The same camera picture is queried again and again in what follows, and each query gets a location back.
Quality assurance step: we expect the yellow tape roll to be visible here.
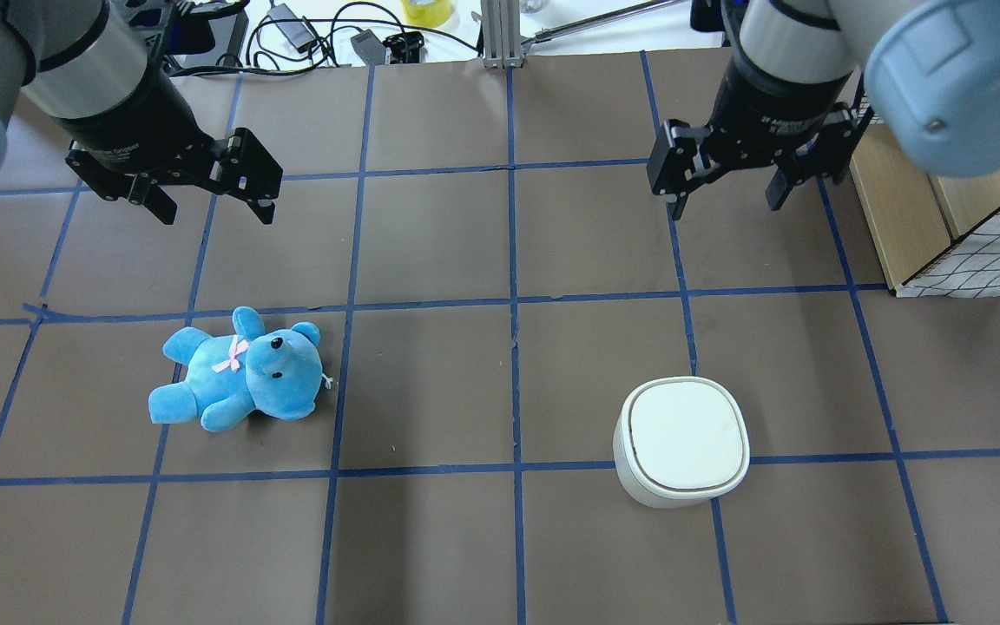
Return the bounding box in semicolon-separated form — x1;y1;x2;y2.
401;0;455;29

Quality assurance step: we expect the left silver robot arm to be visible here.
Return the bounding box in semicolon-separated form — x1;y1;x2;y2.
0;1;283;225

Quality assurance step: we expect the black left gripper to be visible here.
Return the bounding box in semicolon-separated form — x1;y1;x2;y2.
64;66;283;226

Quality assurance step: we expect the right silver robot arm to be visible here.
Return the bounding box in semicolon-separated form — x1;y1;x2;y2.
646;1;1000;219

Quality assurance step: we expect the aluminium frame post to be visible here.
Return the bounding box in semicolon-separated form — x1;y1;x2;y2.
479;0;525;69

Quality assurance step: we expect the black power adapter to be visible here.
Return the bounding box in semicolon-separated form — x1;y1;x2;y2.
266;3;320;53

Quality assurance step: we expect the blue teddy bear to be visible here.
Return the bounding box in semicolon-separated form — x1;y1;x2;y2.
148;307;336;432

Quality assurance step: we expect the white trash can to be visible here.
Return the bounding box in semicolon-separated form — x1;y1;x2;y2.
614;376;751;508

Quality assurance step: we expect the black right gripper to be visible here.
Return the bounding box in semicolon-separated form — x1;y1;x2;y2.
646;52;868;221

